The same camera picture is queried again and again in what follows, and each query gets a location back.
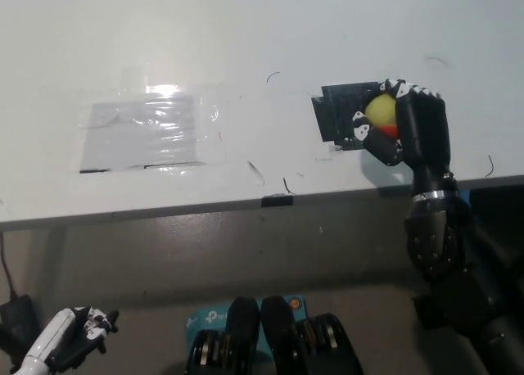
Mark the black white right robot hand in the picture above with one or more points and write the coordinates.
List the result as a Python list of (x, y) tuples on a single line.
[(425, 133)]

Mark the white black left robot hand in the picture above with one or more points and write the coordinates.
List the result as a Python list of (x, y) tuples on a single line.
[(53, 334)]

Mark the yellow orange small tennis ball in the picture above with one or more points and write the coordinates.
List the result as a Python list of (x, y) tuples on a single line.
[(380, 111)]

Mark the black power adapter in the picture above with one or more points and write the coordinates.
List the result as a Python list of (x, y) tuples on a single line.
[(16, 313)]

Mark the blue object under table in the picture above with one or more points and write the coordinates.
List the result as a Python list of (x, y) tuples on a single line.
[(466, 195)]

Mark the black tape patch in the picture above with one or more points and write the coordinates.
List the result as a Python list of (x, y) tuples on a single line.
[(335, 117)]

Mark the small black tape strip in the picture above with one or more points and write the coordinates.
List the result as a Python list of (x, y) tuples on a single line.
[(277, 201)]

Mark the clear plastic sheet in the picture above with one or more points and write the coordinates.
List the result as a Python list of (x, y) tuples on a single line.
[(139, 137)]

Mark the clear plastic film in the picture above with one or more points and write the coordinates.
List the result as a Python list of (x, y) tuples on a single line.
[(210, 145)]

